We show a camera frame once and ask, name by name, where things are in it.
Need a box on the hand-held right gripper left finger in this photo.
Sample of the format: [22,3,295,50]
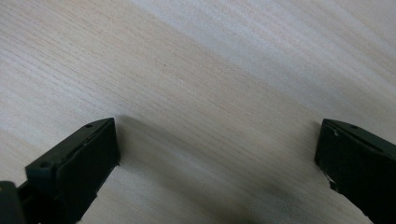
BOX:
[18,117,121,224]

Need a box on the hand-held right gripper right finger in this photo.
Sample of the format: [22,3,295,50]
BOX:
[314,118,396,224]

